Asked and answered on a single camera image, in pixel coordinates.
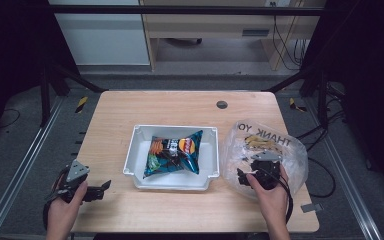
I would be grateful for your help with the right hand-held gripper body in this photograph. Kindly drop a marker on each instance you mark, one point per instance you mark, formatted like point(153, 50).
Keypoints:
point(266, 166)

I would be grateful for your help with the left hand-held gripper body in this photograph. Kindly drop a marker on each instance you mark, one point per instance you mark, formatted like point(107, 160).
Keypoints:
point(76, 170)

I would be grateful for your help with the yellow snack packet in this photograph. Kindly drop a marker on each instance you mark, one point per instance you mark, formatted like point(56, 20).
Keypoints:
point(260, 141)

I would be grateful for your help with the clear plastic bag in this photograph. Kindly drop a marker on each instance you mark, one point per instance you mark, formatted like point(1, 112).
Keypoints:
point(296, 160)

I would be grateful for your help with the white plastic bin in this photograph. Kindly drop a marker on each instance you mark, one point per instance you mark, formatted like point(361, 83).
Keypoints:
point(136, 156)

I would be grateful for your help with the blue chips packet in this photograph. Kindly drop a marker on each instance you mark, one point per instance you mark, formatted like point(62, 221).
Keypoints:
point(173, 156)

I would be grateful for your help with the person's left hand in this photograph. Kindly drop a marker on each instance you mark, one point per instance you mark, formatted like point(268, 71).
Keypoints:
point(61, 210)

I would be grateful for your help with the person's right hand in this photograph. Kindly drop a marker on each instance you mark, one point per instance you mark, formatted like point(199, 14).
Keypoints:
point(275, 206)

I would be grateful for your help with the grey tape piece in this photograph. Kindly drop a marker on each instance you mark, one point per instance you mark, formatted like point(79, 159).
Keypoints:
point(311, 208)

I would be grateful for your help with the yellow black striped tape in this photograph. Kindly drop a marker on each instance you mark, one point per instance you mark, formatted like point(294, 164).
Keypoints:
point(81, 104)
point(295, 105)

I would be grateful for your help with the black metal stand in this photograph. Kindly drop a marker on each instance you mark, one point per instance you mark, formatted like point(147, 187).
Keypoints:
point(45, 100)
point(322, 100)

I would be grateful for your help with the white cabinet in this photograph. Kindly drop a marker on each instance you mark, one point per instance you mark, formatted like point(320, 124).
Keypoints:
point(103, 40)

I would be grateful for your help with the dark curtain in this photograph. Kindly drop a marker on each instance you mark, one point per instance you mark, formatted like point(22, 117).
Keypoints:
point(10, 50)
point(370, 66)

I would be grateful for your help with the light wooden desk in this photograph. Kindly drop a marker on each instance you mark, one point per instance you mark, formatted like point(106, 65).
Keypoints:
point(196, 25)

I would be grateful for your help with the aluminium floor rail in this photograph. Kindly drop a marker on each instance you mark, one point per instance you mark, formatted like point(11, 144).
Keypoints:
point(20, 166)
point(343, 180)

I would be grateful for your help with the black horizontal frame bar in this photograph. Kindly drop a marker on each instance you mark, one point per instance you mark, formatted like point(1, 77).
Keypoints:
point(180, 10)

